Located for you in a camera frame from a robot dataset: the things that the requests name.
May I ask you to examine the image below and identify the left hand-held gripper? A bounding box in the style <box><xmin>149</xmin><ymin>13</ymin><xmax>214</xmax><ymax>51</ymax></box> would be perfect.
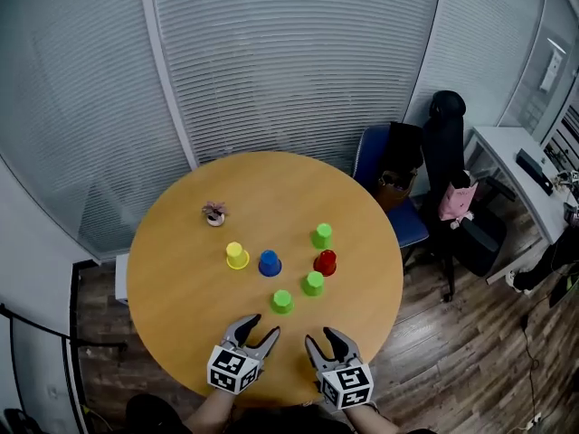
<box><xmin>206</xmin><ymin>313</ymin><xmax>281</xmax><ymax>396</ymax></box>

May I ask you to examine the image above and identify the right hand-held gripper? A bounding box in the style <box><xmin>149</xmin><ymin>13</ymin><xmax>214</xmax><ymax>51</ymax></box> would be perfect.
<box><xmin>304</xmin><ymin>326</ymin><xmax>375</xmax><ymax>410</ymax></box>

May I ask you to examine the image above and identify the green paper cup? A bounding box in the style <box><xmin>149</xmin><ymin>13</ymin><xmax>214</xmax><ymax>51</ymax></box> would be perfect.
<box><xmin>310</xmin><ymin>222</ymin><xmax>335</xmax><ymax>250</ymax></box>
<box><xmin>270</xmin><ymin>288</ymin><xmax>296</xmax><ymax>316</ymax></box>
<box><xmin>300</xmin><ymin>270</ymin><xmax>326</xmax><ymax>298</ymax></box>

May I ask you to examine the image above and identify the blue plastic cup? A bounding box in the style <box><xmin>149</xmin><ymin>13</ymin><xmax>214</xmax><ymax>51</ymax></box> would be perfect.
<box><xmin>258</xmin><ymin>249</ymin><xmax>283</xmax><ymax>278</ymax></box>

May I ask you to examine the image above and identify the yellow plastic cup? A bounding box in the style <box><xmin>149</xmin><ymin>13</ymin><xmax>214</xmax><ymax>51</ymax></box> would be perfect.
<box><xmin>225</xmin><ymin>241</ymin><xmax>251</xmax><ymax>271</ymax></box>

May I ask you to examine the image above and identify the red plastic cup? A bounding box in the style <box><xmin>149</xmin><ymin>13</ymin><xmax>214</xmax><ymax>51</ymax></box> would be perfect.
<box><xmin>312</xmin><ymin>249</ymin><xmax>338</xmax><ymax>278</ymax></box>

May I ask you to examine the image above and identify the person's right forearm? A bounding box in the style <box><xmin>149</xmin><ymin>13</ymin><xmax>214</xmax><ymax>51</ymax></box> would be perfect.
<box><xmin>346</xmin><ymin>402</ymin><xmax>399</xmax><ymax>434</ymax></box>

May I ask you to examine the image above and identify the person's left forearm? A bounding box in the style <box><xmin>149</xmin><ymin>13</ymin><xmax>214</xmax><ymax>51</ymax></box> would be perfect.
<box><xmin>183</xmin><ymin>386</ymin><xmax>236</xmax><ymax>434</ymax></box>

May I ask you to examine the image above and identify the small potted plant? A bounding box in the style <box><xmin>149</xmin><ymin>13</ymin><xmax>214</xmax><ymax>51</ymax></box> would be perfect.
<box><xmin>201</xmin><ymin>200</ymin><xmax>230</xmax><ymax>228</ymax></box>

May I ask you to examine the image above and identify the white low cabinet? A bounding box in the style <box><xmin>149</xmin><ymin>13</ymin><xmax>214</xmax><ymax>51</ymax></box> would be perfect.
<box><xmin>114</xmin><ymin>253</ymin><xmax>133</xmax><ymax>307</ymax></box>

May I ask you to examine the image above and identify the blue chair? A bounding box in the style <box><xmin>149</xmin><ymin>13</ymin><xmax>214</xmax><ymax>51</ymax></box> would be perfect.
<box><xmin>351</xmin><ymin>124</ymin><xmax>430</xmax><ymax>249</ymax></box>

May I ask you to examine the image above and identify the whiteboard with black stand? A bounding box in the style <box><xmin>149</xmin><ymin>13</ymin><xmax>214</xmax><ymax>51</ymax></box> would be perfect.
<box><xmin>0</xmin><ymin>303</ymin><xmax>130</xmax><ymax>434</ymax></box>

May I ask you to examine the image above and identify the brown handbag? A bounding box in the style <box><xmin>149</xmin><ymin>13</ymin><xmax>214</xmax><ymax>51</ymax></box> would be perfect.
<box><xmin>375</xmin><ymin>168</ymin><xmax>418</xmax><ymax>213</ymax></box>

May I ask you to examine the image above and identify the pink bag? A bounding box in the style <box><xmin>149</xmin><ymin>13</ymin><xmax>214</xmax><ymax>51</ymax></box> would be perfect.
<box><xmin>438</xmin><ymin>181</ymin><xmax>479</xmax><ymax>222</ymax></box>

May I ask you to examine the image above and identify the black jacket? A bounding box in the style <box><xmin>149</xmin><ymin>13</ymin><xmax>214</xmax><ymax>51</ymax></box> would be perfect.
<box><xmin>387</xmin><ymin>121</ymin><xmax>426</xmax><ymax>184</ymax></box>

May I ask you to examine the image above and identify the black office chair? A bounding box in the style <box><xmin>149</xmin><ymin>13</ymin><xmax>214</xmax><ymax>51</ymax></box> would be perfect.
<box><xmin>418</xmin><ymin>90</ymin><xmax>517</xmax><ymax>305</ymax></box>

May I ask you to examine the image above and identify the white desk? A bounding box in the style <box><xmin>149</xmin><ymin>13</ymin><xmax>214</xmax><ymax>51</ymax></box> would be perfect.
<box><xmin>463</xmin><ymin>126</ymin><xmax>579</xmax><ymax>287</ymax></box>

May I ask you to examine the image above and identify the black rectangular device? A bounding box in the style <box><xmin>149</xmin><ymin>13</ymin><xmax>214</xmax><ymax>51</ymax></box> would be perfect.
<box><xmin>515</xmin><ymin>147</ymin><xmax>555</xmax><ymax>197</ymax></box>

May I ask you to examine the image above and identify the black floor cable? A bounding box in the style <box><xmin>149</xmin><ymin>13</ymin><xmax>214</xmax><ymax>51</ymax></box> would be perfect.
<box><xmin>519</xmin><ymin>314</ymin><xmax>544</xmax><ymax>418</ymax></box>

